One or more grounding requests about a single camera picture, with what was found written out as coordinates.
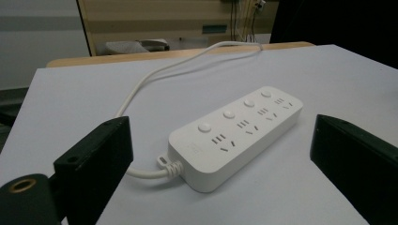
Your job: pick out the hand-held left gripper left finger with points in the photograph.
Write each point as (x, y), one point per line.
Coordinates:
(94, 162)

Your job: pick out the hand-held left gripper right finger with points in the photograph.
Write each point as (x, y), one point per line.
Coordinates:
(359, 162)

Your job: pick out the white power strip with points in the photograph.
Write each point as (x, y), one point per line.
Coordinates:
(234, 137)

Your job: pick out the grey cloth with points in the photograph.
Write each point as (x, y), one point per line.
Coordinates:
(125, 47)

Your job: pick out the black curtain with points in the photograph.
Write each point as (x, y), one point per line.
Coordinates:
(341, 25)

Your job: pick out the beige wooden cabinet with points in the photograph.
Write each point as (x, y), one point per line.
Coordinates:
(175, 22)

